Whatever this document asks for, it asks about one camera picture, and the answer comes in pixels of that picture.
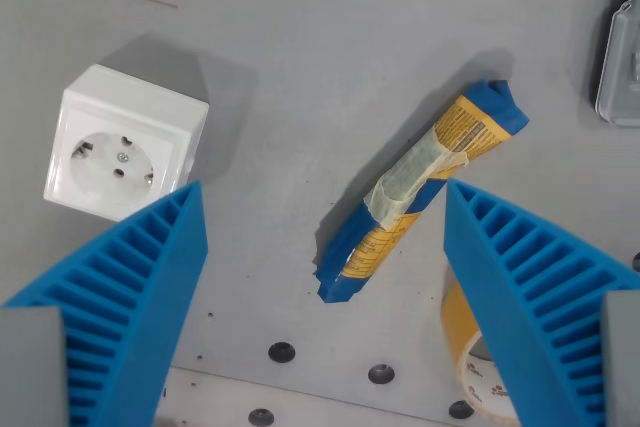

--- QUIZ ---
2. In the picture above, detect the yellow adhesive tape roll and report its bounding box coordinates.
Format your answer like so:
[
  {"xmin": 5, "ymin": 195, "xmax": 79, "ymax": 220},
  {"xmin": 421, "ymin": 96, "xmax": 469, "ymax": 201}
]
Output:
[{"xmin": 439, "ymin": 276, "xmax": 522, "ymax": 426}]

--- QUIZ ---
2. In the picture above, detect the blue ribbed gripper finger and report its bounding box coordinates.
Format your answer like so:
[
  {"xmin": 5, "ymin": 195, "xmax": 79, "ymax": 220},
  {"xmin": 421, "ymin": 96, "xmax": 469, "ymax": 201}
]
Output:
[
  {"xmin": 0, "ymin": 180, "xmax": 209, "ymax": 427},
  {"xmin": 443, "ymin": 177, "xmax": 640, "ymax": 427}
]

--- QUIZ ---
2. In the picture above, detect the white wall power socket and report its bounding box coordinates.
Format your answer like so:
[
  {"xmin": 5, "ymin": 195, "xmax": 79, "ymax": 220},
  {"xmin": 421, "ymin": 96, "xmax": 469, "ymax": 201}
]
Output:
[{"xmin": 42, "ymin": 63, "xmax": 211, "ymax": 223}]

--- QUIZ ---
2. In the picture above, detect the blue yellow taped bag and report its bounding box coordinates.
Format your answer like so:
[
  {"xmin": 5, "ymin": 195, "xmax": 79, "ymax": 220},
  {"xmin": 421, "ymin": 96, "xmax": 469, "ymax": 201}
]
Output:
[{"xmin": 313, "ymin": 79, "xmax": 531, "ymax": 304}]

